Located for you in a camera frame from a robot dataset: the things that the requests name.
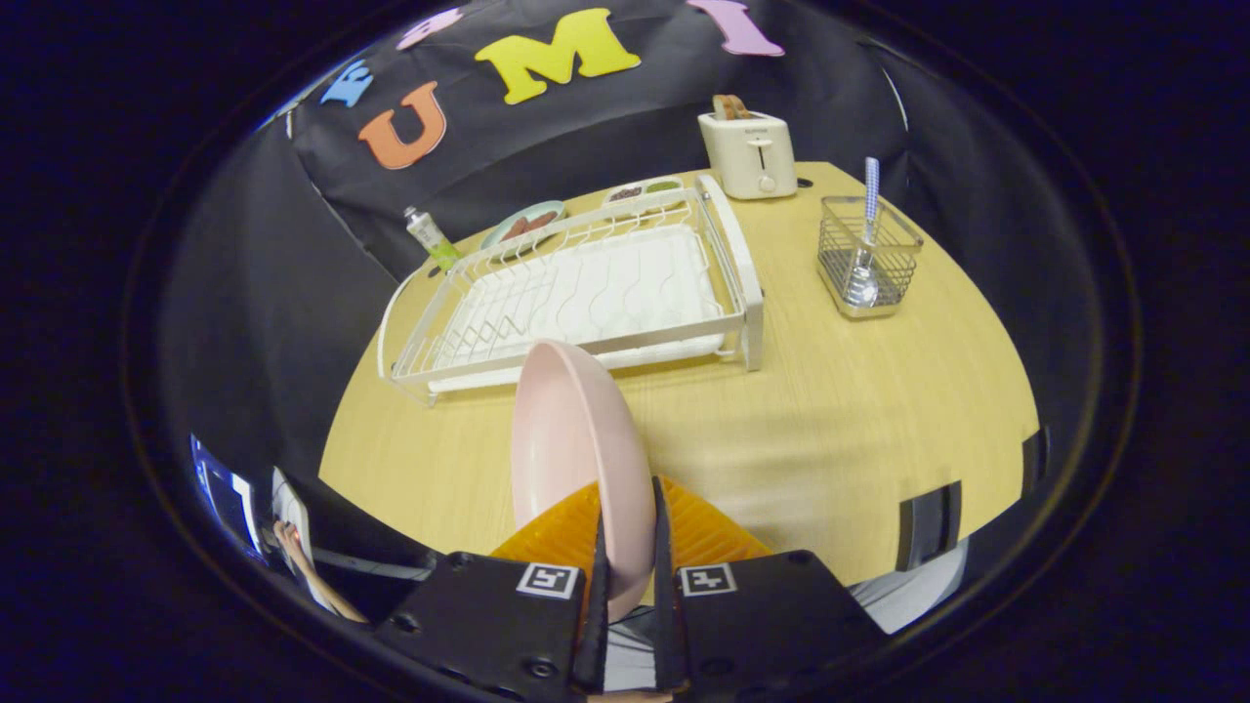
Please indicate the green dish soap bottle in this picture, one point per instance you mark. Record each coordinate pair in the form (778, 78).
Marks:
(432, 239)

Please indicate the light green plate with food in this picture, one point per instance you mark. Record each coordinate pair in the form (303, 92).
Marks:
(522, 227)

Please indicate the white desk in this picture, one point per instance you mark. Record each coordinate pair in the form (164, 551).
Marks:
(291, 503)

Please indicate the white toaster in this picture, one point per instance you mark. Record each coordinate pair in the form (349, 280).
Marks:
(747, 156)

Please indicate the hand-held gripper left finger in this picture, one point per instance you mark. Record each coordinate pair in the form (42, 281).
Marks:
(488, 625)

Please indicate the black backdrop cloth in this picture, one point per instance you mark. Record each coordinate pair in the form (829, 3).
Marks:
(586, 137)

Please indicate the small white dish with food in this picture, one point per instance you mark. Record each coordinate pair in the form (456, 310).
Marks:
(643, 190)

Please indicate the brown toast slice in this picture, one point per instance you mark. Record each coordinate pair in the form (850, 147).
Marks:
(730, 105)

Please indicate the black table clamp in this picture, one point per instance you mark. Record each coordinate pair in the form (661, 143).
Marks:
(928, 527)
(1035, 461)

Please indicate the pink plate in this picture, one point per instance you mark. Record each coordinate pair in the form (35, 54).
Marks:
(576, 439)

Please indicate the monitor screen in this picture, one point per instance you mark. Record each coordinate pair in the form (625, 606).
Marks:
(225, 493)

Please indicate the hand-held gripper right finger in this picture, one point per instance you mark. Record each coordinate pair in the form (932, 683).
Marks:
(762, 625)

